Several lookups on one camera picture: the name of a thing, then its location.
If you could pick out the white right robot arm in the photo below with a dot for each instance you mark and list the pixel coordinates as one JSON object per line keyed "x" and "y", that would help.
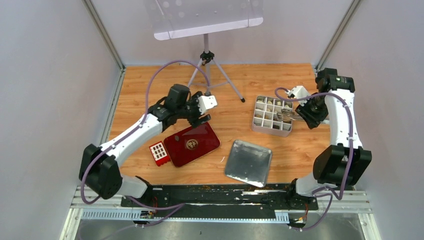
{"x": 344, "y": 161}

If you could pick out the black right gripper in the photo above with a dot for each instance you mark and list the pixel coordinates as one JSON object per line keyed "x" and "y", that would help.
{"x": 301, "y": 110}

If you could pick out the dark red chocolate tray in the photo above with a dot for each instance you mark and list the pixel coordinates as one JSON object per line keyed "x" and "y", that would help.
{"x": 193, "y": 144}

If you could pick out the red grid mould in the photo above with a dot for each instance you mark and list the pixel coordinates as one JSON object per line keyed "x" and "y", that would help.
{"x": 159, "y": 153}

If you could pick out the steel tongs with white hinge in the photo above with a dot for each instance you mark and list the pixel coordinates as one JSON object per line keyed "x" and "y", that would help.
{"x": 287, "y": 115}

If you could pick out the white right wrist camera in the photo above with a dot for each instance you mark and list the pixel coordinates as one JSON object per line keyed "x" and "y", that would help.
{"x": 298, "y": 92}

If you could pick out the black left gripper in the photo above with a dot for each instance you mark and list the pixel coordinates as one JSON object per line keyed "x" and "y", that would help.
{"x": 193, "y": 113}

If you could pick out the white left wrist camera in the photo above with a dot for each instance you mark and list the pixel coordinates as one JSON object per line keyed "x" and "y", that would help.
{"x": 206, "y": 103}

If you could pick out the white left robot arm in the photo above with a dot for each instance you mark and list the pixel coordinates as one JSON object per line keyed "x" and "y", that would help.
{"x": 100, "y": 165}

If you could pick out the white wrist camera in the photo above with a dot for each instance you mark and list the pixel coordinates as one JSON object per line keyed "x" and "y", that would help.
{"x": 206, "y": 103}
{"x": 298, "y": 92}

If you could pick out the silver tin lid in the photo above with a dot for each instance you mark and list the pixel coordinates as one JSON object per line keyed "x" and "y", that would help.
{"x": 249, "y": 163}

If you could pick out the divided silver tin box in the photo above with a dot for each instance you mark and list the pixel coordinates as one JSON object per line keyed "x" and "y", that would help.
{"x": 268, "y": 116}

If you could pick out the clear acrylic panel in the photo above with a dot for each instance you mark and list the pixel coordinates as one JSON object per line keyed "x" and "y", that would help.
{"x": 173, "y": 19}

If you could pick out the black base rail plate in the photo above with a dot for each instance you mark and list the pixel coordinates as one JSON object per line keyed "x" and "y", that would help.
{"x": 222, "y": 201}

